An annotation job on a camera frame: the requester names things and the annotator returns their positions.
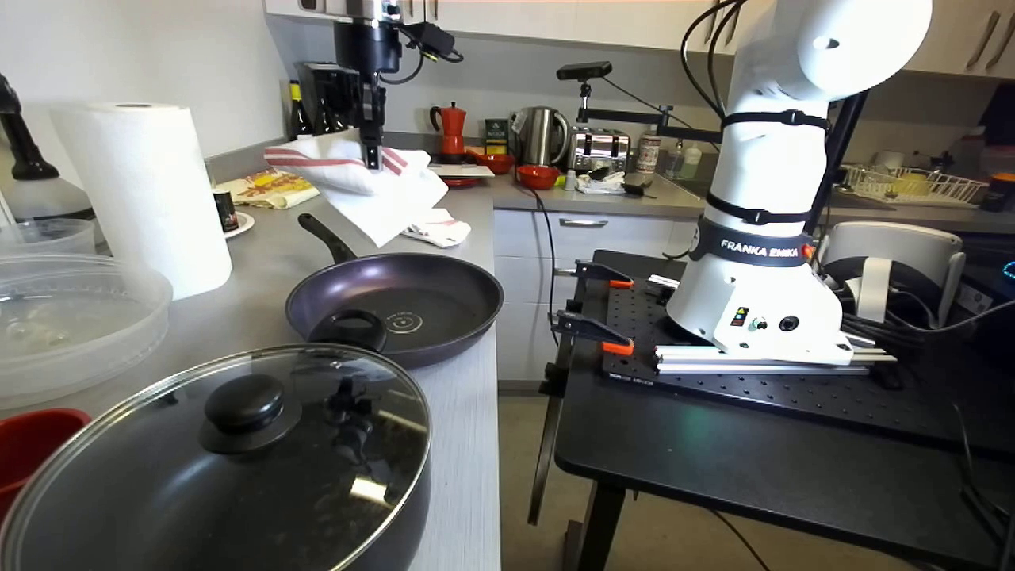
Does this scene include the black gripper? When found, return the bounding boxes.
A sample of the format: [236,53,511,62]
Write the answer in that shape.
[347,0,406,172]

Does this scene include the white red-striped towel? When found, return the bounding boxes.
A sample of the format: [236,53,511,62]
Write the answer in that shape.
[404,205,476,253]
[260,128,454,250]

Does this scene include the folded white red-striped towel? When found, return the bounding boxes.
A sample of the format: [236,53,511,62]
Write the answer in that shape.
[404,205,476,253]

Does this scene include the black frying pan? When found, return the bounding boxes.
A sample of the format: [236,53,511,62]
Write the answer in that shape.
[282,210,506,370]

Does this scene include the white paper towel roll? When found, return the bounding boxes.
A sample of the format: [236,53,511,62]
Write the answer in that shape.
[40,99,236,304]

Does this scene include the black coffee machine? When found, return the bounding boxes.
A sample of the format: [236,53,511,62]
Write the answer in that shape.
[299,60,364,135]

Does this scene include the dark wine bottle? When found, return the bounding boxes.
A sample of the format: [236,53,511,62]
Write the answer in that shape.
[285,77,312,138]

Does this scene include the red moka pot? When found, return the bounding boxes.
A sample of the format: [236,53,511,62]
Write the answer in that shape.
[427,99,474,164]

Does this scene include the yellow red printed bag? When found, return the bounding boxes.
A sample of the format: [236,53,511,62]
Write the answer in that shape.
[221,168,322,212]

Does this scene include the small white plate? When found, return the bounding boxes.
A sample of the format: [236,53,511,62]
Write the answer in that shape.
[216,205,256,243]

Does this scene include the small dark jar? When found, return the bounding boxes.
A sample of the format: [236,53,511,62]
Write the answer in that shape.
[211,187,242,234]

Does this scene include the red bowl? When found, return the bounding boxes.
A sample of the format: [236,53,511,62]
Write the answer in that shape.
[515,162,563,194]

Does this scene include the steel electric kettle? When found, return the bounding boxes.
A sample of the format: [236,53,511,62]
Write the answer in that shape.
[511,103,574,172]

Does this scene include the white base cabinet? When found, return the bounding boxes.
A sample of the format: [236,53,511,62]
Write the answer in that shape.
[487,203,704,388]

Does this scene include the spray bottle with black trigger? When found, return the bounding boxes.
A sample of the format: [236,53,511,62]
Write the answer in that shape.
[0,73,94,222]

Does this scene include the clear plastic container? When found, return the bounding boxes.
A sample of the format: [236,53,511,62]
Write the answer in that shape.
[0,250,175,412]

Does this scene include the black pot with glass lid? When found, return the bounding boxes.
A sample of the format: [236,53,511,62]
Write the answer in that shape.
[0,340,438,571]

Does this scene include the white metal mounting rails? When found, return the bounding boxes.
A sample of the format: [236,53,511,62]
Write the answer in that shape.
[650,340,900,382]

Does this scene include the red mug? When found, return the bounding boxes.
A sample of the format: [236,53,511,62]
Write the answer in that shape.
[0,407,94,524]

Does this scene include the black perforated robot table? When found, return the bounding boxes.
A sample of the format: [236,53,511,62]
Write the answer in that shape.
[548,247,1015,571]

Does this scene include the white grey rounded device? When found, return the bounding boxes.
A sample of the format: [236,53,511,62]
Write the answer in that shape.
[817,220,969,328]

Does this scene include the dish rack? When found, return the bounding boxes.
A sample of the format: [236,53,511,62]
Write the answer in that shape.
[843,156,994,210]

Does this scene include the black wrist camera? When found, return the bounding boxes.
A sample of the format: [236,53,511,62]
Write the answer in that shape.
[401,16,465,68]

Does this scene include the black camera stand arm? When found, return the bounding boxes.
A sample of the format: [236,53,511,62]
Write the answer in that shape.
[555,56,723,146]

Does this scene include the white wall cabinets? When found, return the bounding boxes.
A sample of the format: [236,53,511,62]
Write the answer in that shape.
[262,0,1015,81]

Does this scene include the black clamp with orange handle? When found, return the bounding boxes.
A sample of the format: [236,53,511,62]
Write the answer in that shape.
[553,310,643,369]
[574,256,680,295]

